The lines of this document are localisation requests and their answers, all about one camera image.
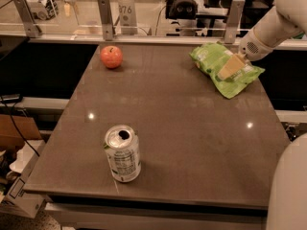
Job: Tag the white machine behind glass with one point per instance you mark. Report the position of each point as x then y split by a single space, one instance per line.
43 9

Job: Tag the black cat-shaped object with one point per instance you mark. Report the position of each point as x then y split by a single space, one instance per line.
181 9

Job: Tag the middle metal bracket post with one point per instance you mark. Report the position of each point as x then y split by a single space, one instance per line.
106 19

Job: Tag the red apple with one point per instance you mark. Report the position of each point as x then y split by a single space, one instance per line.
111 57

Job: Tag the white green soda can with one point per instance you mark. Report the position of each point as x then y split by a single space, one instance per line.
122 151

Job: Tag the green rice chip bag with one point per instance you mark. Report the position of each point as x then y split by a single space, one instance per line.
211 57

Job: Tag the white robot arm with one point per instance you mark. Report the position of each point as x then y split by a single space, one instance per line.
288 200

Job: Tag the metal bracket post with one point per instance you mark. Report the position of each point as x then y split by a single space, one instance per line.
233 21
106 19
30 27

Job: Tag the right metal bracket post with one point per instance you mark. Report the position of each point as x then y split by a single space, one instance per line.
233 21

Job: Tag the cardboard box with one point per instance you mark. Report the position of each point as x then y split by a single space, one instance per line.
15 130

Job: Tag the white numbered sign 376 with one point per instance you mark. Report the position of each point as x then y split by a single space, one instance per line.
127 15

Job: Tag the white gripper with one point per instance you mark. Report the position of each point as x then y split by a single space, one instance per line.
252 48

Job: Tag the left metal bracket post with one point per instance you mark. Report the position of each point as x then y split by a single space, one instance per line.
30 27

